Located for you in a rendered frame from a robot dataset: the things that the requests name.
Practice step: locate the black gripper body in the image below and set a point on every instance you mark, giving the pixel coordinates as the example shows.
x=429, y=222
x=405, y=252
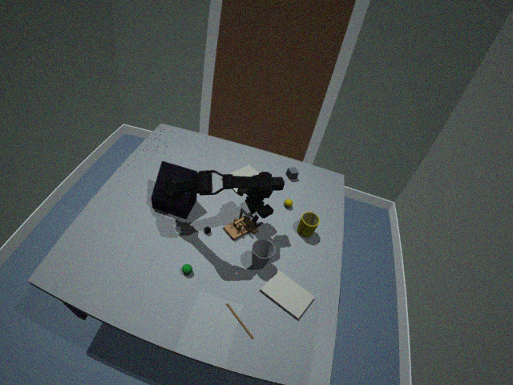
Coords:
x=257, y=200

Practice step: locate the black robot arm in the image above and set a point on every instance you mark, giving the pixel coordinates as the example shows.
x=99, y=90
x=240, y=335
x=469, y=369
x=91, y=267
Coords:
x=201, y=183

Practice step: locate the yellow cylindrical cup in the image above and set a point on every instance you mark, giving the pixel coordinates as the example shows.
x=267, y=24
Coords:
x=307, y=225

